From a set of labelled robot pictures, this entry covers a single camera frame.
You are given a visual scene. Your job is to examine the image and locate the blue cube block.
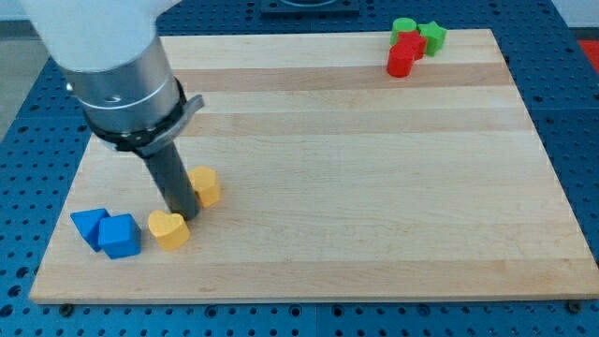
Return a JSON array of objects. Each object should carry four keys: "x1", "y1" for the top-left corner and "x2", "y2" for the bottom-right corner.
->
[{"x1": 98, "y1": 213, "x2": 141, "y2": 259}]

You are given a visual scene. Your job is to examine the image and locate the yellow heart block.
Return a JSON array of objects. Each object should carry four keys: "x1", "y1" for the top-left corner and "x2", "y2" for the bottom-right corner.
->
[{"x1": 148, "y1": 210, "x2": 191, "y2": 251}]

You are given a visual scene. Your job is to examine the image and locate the red star block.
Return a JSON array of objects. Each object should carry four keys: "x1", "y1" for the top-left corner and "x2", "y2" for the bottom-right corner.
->
[{"x1": 396, "y1": 30, "x2": 428, "y2": 60}]

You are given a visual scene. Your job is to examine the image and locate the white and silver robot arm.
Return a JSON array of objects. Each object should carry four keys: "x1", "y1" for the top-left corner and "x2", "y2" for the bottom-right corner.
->
[{"x1": 20, "y1": 0, "x2": 203, "y2": 157}]

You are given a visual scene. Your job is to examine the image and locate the red cylinder block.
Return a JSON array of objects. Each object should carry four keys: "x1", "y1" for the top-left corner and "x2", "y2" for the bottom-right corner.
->
[{"x1": 387, "y1": 44, "x2": 416, "y2": 78}]

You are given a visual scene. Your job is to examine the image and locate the blue triangle block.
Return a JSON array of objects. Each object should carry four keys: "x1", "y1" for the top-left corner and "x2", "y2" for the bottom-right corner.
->
[{"x1": 70, "y1": 208, "x2": 110, "y2": 252}]

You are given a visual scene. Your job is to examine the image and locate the light wooden board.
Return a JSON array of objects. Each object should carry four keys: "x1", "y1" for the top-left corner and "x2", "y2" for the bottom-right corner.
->
[{"x1": 30, "y1": 29, "x2": 598, "y2": 304}]

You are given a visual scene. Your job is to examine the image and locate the green cylinder block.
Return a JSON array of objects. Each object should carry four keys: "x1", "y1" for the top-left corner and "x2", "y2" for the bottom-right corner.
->
[{"x1": 389, "y1": 17, "x2": 417, "y2": 46}]

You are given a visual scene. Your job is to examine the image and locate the yellow hexagon block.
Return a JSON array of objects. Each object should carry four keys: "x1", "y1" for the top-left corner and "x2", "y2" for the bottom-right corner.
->
[{"x1": 188, "y1": 166, "x2": 221, "y2": 208}]

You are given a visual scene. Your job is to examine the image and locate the green star block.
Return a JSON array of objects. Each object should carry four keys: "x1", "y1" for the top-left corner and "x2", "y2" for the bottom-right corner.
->
[{"x1": 416, "y1": 21, "x2": 447, "y2": 56}]

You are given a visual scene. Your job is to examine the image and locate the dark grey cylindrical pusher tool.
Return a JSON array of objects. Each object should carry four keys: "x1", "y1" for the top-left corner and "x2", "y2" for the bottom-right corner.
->
[{"x1": 143, "y1": 143, "x2": 201, "y2": 220}]

